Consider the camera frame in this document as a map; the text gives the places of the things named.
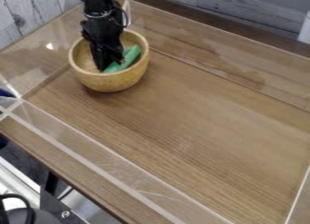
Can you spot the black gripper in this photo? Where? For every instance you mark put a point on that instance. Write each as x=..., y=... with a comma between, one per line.
x=103, y=27

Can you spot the green rectangular block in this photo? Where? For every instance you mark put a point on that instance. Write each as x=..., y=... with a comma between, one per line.
x=129, y=55

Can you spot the brown wooden bowl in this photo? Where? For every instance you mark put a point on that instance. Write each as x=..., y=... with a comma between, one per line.
x=109, y=82

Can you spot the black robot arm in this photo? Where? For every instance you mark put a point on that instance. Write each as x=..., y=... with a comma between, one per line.
x=101, y=5

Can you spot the black table leg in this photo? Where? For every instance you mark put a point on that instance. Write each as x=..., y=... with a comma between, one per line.
x=51, y=183

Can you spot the clear acrylic tray enclosure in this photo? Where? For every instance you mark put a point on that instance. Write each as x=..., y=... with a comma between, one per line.
x=202, y=145

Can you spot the black metal bracket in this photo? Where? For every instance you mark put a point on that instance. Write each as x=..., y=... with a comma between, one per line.
x=55, y=212

